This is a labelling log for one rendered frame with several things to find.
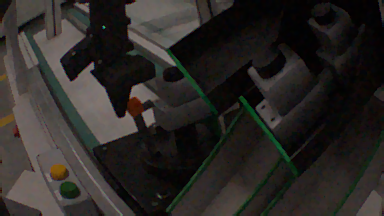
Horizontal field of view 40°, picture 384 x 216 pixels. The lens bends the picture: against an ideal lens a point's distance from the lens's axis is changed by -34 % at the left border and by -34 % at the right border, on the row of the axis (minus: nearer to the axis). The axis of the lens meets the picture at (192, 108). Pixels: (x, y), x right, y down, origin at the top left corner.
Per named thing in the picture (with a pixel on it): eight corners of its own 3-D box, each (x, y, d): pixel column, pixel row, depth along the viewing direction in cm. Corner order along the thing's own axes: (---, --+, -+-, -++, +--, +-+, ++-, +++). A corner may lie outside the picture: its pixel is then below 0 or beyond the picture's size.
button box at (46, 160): (73, 231, 99) (60, 204, 97) (44, 180, 117) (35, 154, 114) (104, 224, 102) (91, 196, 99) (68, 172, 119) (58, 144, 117)
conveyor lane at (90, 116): (168, 258, 97) (151, 218, 93) (44, 94, 168) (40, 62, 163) (316, 192, 106) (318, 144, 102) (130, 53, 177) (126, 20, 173)
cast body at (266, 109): (285, 153, 57) (245, 91, 54) (270, 132, 61) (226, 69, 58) (344, 92, 57) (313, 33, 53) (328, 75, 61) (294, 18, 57)
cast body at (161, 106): (167, 133, 101) (157, 83, 98) (154, 121, 105) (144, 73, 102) (225, 110, 104) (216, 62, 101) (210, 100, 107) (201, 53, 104)
